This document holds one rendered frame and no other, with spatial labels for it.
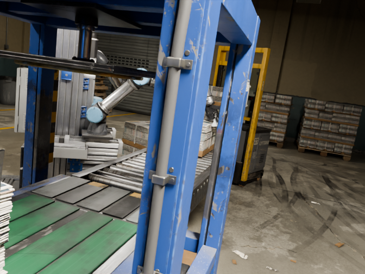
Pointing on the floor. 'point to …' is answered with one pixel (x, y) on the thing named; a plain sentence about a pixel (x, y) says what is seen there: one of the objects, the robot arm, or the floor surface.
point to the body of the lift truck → (261, 143)
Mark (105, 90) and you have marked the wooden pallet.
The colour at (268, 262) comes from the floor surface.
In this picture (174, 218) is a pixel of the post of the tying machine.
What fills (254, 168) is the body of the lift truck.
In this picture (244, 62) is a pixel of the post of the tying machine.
